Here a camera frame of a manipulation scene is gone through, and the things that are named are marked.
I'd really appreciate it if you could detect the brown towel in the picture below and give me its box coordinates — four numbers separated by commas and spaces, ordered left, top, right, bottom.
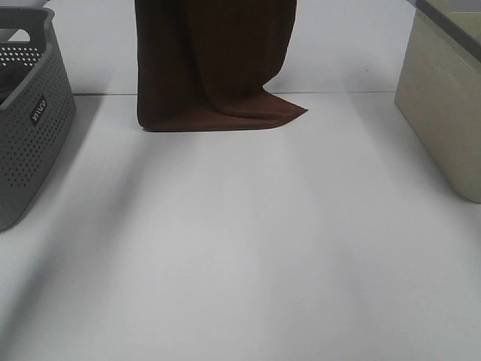
135, 0, 304, 132

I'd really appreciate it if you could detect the beige plastic bin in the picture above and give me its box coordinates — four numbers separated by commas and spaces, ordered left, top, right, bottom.
395, 1, 480, 202

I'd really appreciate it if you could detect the grey perforated plastic basket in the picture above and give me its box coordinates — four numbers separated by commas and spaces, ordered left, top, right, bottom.
1, 6, 76, 230

